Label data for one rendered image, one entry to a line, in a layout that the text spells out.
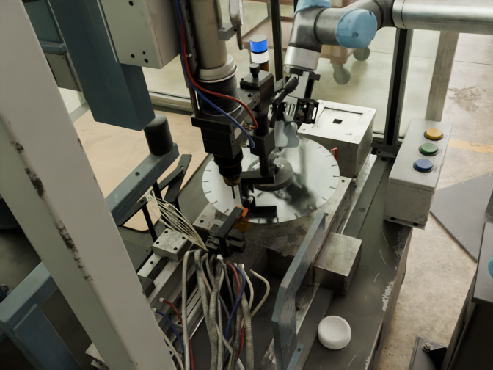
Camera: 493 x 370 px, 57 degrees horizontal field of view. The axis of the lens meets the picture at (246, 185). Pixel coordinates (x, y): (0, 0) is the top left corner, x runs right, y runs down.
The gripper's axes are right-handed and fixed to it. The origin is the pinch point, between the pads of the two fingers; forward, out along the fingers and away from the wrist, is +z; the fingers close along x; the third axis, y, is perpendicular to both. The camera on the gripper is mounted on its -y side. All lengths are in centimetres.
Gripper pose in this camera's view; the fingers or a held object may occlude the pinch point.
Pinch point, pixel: (276, 152)
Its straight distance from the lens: 111.4
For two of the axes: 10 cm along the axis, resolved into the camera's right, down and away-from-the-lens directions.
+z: -1.9, 9.5, 2.4
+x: 7.9, 0.0, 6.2
